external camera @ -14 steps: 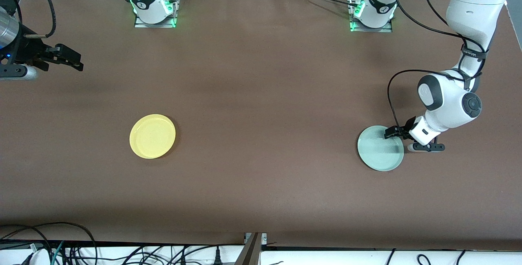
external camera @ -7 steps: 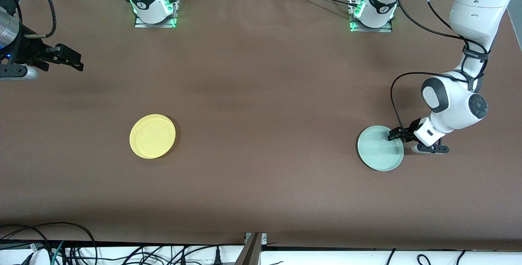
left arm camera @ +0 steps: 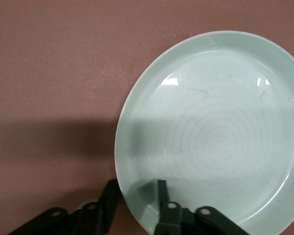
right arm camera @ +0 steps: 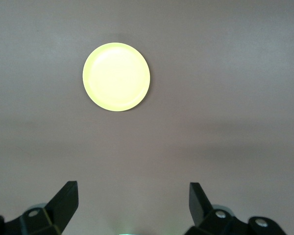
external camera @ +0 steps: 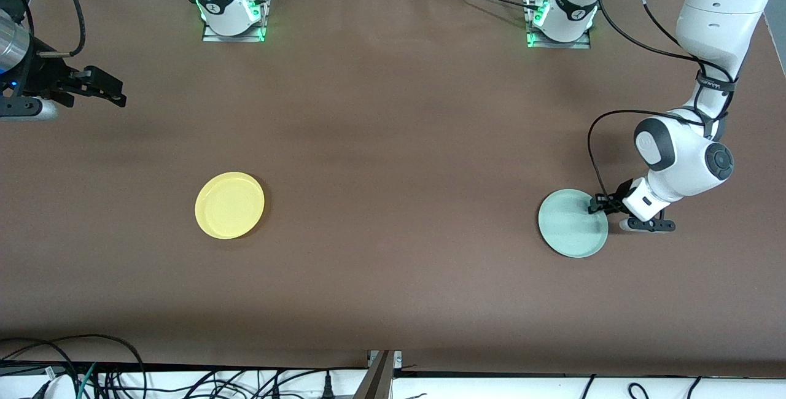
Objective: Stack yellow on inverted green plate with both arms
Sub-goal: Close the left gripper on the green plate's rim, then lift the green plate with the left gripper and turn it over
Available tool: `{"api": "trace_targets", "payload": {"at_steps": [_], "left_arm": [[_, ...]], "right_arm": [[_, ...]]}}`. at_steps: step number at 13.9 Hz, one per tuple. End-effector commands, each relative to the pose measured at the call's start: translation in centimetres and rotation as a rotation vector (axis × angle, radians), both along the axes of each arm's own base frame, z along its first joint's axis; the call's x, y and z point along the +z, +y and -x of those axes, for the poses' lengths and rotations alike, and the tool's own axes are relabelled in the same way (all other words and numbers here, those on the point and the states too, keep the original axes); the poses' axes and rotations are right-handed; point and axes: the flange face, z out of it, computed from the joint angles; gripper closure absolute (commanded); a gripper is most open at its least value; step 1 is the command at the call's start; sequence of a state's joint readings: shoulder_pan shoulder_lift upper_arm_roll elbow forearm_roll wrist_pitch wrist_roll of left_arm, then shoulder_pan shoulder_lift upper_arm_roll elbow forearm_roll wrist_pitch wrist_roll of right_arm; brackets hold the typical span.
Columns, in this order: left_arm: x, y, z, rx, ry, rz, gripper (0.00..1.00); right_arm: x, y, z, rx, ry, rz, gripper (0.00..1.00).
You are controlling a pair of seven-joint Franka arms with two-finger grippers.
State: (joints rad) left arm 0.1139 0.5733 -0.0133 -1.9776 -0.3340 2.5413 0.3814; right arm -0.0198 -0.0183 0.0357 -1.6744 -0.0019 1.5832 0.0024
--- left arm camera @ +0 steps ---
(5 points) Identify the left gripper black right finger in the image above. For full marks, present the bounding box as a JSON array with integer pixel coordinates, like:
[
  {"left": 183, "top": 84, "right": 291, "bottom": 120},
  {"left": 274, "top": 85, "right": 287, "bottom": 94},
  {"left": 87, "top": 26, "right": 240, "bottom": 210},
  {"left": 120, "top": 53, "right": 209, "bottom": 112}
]
[{"left": 153, "top": 180, "right": 251, "bottom": 235}]

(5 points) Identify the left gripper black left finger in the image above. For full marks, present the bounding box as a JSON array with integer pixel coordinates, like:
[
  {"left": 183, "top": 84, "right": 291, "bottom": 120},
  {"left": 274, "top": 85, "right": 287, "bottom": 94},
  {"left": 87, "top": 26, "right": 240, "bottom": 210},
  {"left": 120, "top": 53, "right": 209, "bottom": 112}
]
[{"left": 8, "top": 179, "right": 125, "bottom": 235}]

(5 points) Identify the pale green plate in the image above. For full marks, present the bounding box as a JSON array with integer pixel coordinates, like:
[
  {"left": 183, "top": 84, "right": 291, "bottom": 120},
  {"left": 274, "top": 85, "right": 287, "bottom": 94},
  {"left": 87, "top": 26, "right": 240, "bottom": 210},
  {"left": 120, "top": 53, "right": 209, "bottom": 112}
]
[{"left": 114, "top": 30, "right": 294, "bottom": 235}]

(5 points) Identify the brown table cover mat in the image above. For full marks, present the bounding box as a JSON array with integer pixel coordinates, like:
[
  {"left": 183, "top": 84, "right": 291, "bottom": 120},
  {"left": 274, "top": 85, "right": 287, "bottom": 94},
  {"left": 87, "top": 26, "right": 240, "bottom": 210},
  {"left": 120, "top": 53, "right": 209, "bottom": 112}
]
[{"left": 0, "top": 0, "right": 294, "bottom": 235}]

